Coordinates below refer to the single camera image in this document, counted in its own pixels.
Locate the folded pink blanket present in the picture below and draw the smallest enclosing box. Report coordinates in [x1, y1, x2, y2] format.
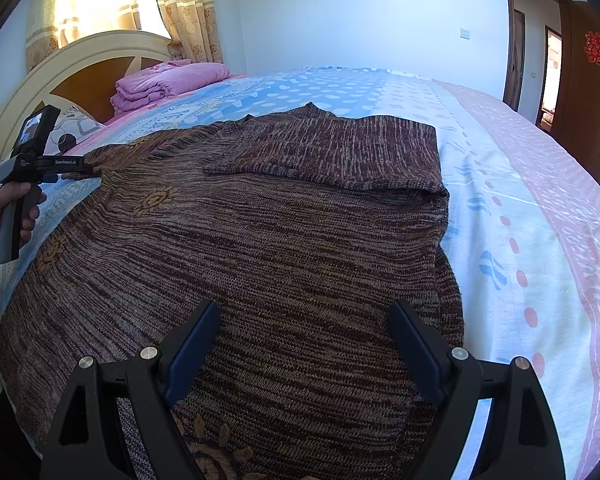
[111, 59, 231, 115]

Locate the brown knit sweater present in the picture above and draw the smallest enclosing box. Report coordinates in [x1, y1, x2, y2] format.
[0, 102, 465, 480]

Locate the cream wooden headboard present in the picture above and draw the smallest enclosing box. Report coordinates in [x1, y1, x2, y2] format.
[0, 30, 174, 196]

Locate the white patterned pillow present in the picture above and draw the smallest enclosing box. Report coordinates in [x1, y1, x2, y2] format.
[50, 100, 106, 156]

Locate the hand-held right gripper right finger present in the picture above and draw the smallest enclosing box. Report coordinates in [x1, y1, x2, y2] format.
[387, 300, 567, 480]

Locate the red paper door decoration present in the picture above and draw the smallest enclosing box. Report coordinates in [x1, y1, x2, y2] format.
[583, 31, 600, 65]

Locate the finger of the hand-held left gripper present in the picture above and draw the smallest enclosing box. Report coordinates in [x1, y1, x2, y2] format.
[60, 159, 104, 181]

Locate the yellow patterned curtain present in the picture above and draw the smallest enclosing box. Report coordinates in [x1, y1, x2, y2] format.
[150, 0, 224, 64]
[25, 0, 142, 72]

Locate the brown wooden door frame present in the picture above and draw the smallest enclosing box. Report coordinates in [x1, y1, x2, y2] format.
[501, 0, 577, 114]

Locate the blue pink patterned bedsheet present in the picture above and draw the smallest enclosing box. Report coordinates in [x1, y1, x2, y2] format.
[0, 65, 600, 480]

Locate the brown wooden door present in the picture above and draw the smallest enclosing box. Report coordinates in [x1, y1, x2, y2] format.
[550, 0, 600, 186]

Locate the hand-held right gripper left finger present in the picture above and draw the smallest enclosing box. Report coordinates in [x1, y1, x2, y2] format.
[39, 299, 223, 480]

